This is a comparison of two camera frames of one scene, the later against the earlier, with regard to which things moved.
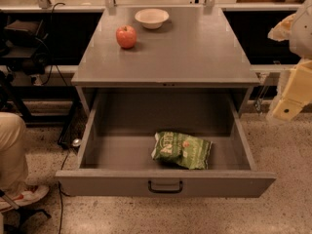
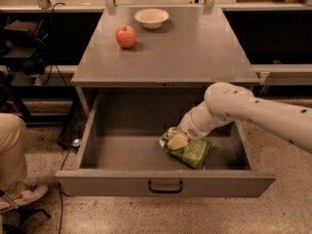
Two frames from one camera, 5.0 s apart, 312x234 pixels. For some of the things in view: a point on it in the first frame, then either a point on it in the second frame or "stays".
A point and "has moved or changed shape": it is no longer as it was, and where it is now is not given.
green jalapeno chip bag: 188,152 has moved or changed shape
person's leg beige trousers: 14,164 stays
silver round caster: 76,141 stays
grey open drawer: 117,147 stays
